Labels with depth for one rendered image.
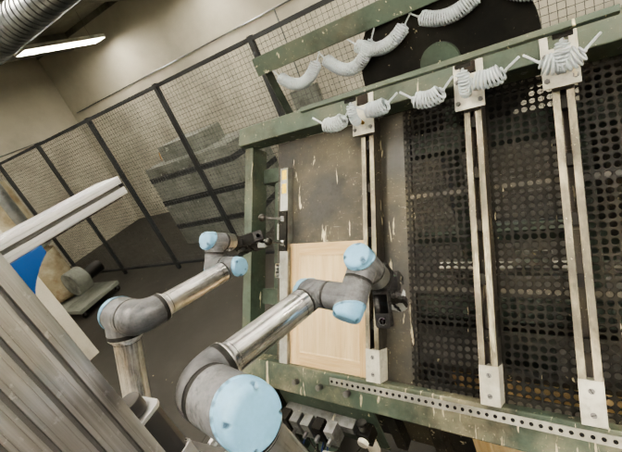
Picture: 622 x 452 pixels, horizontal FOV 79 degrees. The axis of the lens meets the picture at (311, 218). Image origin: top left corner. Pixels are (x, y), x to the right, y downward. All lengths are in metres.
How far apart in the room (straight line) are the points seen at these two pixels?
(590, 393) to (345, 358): 0.85
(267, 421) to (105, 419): 0.33
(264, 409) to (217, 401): 0.08
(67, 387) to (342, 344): 1.14
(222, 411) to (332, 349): 1.10
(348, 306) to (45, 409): 0.61
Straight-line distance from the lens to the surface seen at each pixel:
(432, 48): 1.95
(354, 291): 0.94
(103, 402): 0.89
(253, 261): 2.01
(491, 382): 1.45
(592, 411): 1.43
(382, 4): 1.97
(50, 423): 0.85
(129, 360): 1.45
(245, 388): 0.70
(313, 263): 1.77
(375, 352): 1.58
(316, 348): 1.80
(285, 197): 1.88
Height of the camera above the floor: 2.11
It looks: 22 degrees down
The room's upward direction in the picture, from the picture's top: 23 degrees counter-clockwise
